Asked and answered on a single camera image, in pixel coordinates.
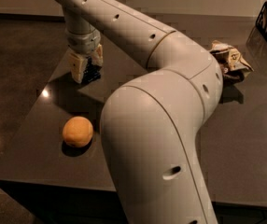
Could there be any orange fruit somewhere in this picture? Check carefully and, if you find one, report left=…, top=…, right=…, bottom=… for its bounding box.
left=63, top=117, right=93, bottom=147

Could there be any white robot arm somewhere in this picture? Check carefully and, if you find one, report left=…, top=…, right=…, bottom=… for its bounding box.
left=55, top=0, right=223, bottom=224

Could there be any dark blue rxbar wrapper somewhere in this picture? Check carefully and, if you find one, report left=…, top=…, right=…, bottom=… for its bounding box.
left=83, top=58, right=101, bottom=84

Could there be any crumpled brown chip bag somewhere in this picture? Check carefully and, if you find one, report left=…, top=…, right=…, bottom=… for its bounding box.
left=209, top=40, right=254, bottom=83

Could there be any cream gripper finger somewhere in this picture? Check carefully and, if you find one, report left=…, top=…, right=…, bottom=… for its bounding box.
left=91, top=44, right=104, bottom=67
left=68, top=51, right=87, bottom=84

